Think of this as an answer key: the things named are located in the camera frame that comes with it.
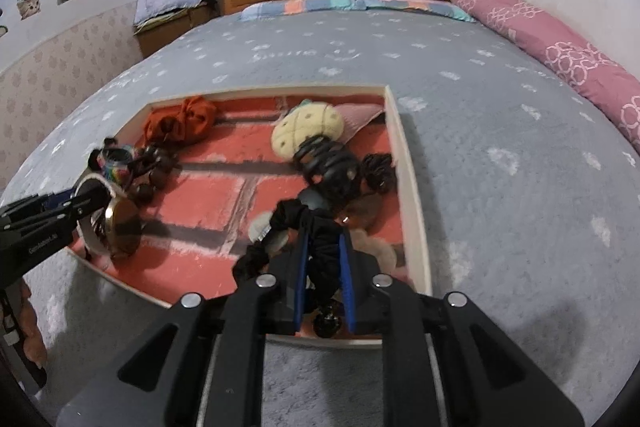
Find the brown glossy hair clip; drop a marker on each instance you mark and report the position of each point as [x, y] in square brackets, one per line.
[365, 209]

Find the tabby cat wall sticker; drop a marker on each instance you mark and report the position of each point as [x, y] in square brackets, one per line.
[28, 4]

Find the cream scrunchie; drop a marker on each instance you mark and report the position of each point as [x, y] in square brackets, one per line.
[380, 252]

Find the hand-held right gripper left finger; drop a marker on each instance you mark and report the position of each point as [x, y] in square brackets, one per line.
[300, 277]

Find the white band wristwatch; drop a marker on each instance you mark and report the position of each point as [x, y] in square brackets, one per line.
[125, 227]

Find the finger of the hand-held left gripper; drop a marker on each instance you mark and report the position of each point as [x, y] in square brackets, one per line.
[85, 202]

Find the grey fleece blanket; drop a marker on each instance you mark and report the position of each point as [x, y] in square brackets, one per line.
[500, 207]

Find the small cream plush toy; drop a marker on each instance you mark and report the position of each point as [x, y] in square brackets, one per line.
[305, 127]

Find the person's left hand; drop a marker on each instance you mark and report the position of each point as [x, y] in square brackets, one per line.
[32, 327]

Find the pink patterned bolster pillow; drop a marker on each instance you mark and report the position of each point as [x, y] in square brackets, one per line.
[550, 37]

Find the black scrunchie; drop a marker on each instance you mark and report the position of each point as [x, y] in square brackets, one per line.
[320, 247]

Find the pink fabric hair accessory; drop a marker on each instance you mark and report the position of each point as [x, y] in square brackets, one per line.
[360, 114]

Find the wooden nightstand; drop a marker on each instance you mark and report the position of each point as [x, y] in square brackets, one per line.
[165, 34]

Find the white tray with red lining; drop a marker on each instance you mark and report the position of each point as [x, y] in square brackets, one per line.
[210, 202]

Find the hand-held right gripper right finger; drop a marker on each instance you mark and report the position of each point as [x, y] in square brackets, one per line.
[347, 282]

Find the rainbow black hair claw clip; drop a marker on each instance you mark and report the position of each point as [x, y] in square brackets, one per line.
[115, 167]

